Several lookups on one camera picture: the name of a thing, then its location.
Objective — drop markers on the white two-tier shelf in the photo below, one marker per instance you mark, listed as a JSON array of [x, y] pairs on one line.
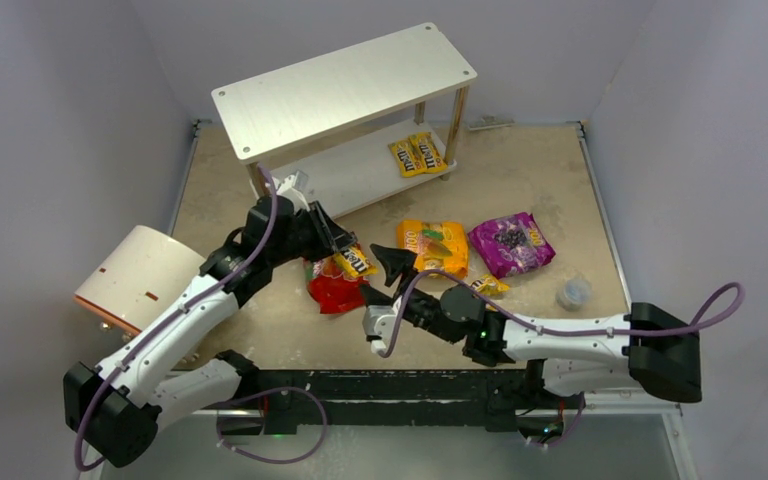
[[270, 114]]

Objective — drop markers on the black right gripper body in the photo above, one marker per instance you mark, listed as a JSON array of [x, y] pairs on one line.
[[384, 297]]

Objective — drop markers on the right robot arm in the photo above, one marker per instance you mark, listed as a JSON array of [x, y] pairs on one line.
[[645, 348]]

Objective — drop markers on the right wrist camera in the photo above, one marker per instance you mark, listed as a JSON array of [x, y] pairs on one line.
[[379, 323]]

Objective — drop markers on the red assorted gummy bag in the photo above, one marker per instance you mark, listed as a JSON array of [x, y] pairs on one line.
[[335, 291]]

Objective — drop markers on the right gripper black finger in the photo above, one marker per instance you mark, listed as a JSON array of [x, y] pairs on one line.
[[397, 263], [372, 297]]

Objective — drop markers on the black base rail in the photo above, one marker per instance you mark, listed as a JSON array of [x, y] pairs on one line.
[[496, 400]]

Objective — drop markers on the purple grape gummy bag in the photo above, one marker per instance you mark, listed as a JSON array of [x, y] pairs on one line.
[[511, 245]]

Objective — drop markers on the white cylinder container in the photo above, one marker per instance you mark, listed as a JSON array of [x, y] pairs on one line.
[[138, 280]]

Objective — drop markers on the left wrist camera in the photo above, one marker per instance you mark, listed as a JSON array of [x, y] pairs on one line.
[[293, 188]]

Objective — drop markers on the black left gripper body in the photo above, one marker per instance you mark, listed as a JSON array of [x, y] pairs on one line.
[[314, 229]]

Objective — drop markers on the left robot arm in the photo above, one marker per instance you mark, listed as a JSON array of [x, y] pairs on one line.
[[119, 405]]

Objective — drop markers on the orange mango gummy bag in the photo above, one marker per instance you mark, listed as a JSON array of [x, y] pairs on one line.
[[437, 245]]

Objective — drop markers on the clear plastic cup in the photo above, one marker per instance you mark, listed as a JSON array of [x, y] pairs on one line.
[[574, 294]]

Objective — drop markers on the yellow m&m's bag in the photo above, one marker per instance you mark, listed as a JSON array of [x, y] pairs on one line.
[[427, 152], [408, 162], [488, 286], [354, 262]]

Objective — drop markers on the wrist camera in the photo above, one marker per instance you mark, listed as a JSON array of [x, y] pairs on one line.
[[293, 188], [379, 323]]

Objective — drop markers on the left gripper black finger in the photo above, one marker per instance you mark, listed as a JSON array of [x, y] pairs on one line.
[[328, 231], [338, 255]]

